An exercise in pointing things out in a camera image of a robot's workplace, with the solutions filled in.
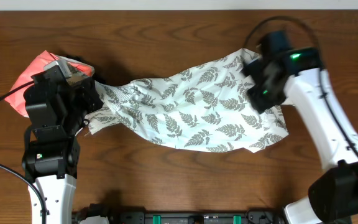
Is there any white fern print dress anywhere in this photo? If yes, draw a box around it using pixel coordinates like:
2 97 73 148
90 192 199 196
87 49 288 152

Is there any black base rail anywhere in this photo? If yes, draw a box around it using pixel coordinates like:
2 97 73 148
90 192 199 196
71 203 285 224

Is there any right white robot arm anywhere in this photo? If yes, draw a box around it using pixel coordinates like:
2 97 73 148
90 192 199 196
244 30 358 223

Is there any black folded garment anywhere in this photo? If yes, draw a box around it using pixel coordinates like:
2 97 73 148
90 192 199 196
65 54 106 84

